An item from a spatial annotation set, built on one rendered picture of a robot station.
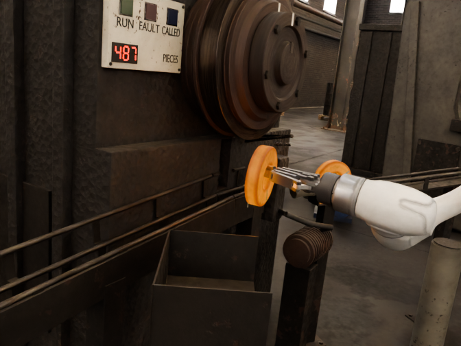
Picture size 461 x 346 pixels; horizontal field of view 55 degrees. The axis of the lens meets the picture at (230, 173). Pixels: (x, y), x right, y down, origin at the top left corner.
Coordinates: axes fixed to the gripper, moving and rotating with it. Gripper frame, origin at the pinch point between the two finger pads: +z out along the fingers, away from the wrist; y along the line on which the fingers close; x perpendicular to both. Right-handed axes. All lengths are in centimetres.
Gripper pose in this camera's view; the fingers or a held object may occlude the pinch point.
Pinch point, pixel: (261, 169)
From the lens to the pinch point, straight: 112.2
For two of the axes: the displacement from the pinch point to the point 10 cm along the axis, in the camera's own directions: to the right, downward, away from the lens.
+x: 1.4, -9.6, -2.6
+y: 5.4, -1.4, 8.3
